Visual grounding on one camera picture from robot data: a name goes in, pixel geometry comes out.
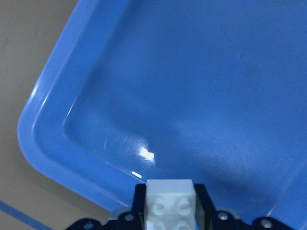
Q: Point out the blue plastic tray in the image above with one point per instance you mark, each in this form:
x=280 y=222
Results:
x=212 y=90

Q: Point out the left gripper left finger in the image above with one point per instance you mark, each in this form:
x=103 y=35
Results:
x=133 y=219

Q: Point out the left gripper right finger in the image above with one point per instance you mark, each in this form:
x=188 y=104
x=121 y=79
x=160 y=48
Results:
x=208 y=217

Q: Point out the white block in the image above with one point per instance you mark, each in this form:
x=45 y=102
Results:
x=170 y=204

